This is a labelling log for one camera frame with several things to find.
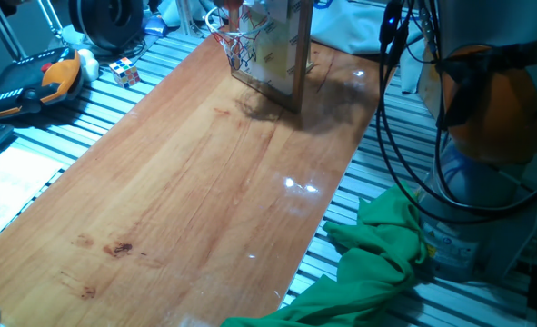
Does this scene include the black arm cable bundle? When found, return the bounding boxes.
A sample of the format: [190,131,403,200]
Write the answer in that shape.
[374,0,537,224]

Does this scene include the black and orange teach pendant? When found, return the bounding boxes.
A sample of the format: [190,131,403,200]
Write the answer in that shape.
[0,46,85,122]

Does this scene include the multicolour puzzle cube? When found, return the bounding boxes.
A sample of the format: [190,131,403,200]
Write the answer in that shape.
[108,56,142,90]

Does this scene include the black filament spool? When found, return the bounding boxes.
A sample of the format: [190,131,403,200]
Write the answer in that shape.
[67,0,145,52]

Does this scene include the blue plastic object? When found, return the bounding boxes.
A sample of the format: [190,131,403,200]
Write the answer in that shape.
[144,13,170,39]

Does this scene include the toy basketball hoop stand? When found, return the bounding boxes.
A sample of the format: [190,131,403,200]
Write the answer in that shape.
[204,0,316,115]

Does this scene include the green cloth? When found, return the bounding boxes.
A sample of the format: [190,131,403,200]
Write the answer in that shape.
[219,181,429,327]

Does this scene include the grey metal bar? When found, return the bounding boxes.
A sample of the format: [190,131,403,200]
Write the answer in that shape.
[0,0,27,61]

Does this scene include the aluminium frame post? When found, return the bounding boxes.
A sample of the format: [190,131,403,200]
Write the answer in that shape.
[174,0,195,37]

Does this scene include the white toy figure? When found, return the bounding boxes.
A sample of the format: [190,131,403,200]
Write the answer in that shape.
[76,47,102,84]

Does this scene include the light grey cloth blue trim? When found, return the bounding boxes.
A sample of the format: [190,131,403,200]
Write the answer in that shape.
[310,0,427,95]

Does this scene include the glossy wooden board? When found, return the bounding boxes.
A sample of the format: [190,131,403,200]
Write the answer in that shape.
[0,35,383,327]

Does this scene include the white paper sheet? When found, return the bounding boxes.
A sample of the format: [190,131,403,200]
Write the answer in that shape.
[0,144,68,252]

